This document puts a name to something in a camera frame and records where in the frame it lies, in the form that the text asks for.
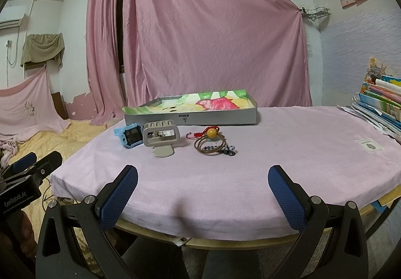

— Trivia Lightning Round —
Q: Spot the pink table cloth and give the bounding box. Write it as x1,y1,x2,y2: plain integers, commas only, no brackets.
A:
51,107,400,241

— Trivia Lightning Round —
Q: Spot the black white striped hair clip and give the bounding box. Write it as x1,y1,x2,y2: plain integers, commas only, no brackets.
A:
200,145,237,156

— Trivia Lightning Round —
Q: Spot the brown wooden headboard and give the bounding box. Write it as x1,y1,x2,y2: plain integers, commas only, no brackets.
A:
51,92,69,120

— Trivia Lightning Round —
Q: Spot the white air conditioner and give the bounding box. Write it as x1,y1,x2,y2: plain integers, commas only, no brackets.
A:
0,6,26,31

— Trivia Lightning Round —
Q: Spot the narrow pink curtain panel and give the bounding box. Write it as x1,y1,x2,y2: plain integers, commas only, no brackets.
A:
86,0,125,125

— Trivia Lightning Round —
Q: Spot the stack of books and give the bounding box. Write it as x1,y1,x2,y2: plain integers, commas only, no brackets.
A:
338,57,400,142

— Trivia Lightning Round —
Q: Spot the yellow bed blanket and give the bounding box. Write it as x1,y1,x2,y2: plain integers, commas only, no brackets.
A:
10,120,108,239

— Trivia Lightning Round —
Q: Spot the white fabric label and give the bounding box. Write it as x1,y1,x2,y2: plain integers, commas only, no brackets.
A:
355,138,384,153

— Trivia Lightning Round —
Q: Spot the olive green hanging cloth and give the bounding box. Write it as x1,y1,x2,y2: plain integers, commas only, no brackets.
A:
20,34,65,67

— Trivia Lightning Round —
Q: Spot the grey tray with colourful lining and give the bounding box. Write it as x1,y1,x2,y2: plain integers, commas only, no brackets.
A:
123,90,258,126

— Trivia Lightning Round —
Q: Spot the wire wall rack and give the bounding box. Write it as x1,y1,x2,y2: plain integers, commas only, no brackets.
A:
300,7,331,21

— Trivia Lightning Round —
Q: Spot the pink embroidered draped sheet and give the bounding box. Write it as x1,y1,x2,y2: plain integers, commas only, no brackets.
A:
0,65,71,143

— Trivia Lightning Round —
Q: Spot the large pink curtain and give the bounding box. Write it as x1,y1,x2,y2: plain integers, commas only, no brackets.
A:
123,0,312,107

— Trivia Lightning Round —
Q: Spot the person's left hand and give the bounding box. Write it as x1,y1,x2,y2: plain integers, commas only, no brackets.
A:
1,210,37,258

